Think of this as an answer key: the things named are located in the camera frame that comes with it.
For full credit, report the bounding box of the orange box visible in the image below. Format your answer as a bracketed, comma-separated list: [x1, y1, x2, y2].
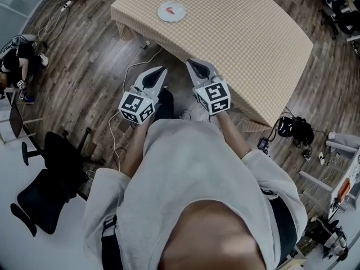
[339, 178, 352, 201]

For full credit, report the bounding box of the long white gripper cable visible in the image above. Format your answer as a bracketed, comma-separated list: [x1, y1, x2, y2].
[108, 45, 164, 174]

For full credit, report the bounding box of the white round plate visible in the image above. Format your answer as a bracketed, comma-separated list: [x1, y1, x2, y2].
[156, 2, 187, 24]

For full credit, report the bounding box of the person's left forearm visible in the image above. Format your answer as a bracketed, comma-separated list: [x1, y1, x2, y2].
[120, 121, 152, 178]

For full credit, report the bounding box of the black headset device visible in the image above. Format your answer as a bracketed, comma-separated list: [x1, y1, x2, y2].
[277, 116, 296, 137]

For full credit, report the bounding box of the bundle of black cables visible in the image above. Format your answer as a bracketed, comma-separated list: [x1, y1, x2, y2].
[294, 116, 315, 149]

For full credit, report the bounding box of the table with checkered tablecloth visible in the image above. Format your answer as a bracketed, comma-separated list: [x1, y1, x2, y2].
[110, 0, 314, 133]

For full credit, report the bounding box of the white shelf unit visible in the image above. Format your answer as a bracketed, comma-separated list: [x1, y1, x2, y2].
[299, 132, 360, 222]

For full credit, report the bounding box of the white power strip cable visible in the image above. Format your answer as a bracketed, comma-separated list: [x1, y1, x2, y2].
[35, 8, 69, 44]

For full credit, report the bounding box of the black harness strap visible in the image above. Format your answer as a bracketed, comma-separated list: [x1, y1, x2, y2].
[261, 188, 303, 267]
[101, 217, 124, 270]

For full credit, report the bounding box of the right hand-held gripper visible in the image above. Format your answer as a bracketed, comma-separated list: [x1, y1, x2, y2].
[185, 58, 232, 115]

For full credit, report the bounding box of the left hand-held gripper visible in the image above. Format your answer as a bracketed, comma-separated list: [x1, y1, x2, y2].
[118, 65, 169, 125]

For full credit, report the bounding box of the black wheeled chair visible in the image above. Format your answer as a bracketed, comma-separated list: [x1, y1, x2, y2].
[306, 0, 360, 42]

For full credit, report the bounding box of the person's left leg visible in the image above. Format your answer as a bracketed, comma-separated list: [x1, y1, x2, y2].
[154, 88, 175, 122]

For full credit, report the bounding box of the white frame stool brown seat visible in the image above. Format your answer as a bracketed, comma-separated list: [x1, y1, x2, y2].
[0, 87, 43, 145]

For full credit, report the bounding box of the black office chair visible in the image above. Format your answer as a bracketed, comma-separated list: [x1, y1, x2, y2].
[10, 127, 106, 237]

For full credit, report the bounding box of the person's right forearm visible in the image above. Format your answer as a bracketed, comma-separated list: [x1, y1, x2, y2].
[216, 111, 253, 160]

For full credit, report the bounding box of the person's grey sweatshirt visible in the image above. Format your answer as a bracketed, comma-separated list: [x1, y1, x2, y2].
[83, 118, 309, 270]

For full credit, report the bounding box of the person's grey shoe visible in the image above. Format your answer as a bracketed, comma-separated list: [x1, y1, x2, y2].
[179, 108, 198, 122]

